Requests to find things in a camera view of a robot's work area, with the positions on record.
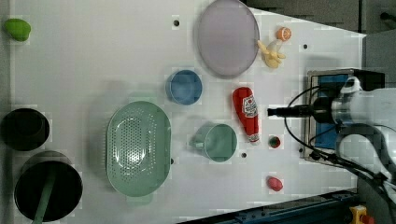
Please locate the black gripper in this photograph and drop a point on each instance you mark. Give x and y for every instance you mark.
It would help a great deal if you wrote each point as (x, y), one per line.
(320, 110)

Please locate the red plush ketchup bottle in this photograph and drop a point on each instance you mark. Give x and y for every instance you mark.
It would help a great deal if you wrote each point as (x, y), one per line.
(247, 111)

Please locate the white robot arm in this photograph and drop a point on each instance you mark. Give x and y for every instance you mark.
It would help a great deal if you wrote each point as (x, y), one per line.
(370, 114)

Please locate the green plastic strainer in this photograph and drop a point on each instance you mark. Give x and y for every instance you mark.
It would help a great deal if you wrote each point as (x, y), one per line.
(138, 144)

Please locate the small red green strawberry toy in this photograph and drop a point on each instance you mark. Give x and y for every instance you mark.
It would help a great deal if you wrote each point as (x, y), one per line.
(274, 142)

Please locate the yellow plush peeled banana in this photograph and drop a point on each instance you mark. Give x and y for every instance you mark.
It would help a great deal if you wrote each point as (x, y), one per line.
(270, 53)

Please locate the red plush strawberry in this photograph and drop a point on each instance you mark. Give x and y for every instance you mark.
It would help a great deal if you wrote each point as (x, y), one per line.
(274, 183)

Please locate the green mug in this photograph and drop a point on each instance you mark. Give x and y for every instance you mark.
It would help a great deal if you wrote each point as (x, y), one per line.
(217, 141)

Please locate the orange slice toy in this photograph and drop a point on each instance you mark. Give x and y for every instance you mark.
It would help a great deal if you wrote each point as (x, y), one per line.
(283, 33)

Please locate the grey round plate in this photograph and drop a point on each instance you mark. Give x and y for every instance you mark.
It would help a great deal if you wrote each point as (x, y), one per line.
(227, 33)

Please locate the blue cup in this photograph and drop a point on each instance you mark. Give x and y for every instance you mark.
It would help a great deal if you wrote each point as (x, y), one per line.
(184, 87)

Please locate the green ladle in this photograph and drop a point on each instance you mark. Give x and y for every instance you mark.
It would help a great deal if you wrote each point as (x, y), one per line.
(45, 198)

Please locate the black pot with ladle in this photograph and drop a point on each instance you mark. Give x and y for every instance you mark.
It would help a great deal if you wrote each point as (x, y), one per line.
(66, 190)

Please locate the black empty pot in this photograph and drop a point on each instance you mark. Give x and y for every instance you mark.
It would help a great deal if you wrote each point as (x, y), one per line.
(25, 129)

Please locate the green plush pepper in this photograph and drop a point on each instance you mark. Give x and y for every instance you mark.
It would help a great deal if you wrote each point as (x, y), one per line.
(18, 29)

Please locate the blue metal frame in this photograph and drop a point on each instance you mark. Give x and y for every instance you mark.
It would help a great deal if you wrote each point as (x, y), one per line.
(329, 208)

